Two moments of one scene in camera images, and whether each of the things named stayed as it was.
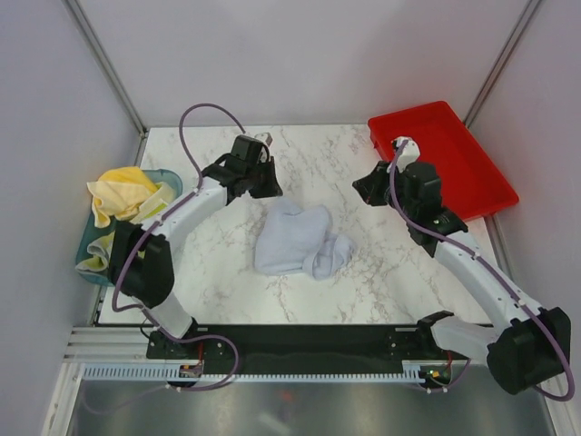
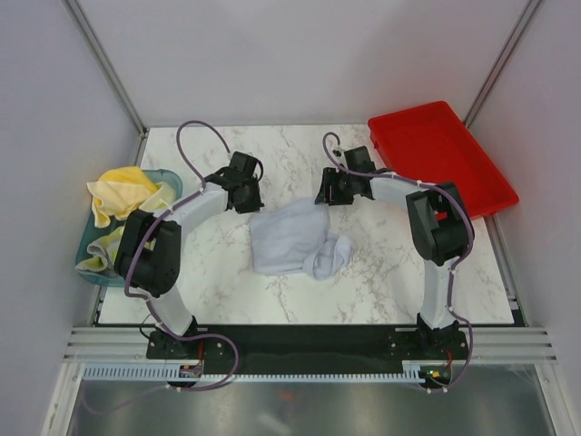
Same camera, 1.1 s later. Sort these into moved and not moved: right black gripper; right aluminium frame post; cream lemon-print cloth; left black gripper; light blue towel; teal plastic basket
Moved: left black gripper; right black gripper
Not moved: light blue towel; teal plastic basket; cream lemon-print cloth; right aluminium frame post
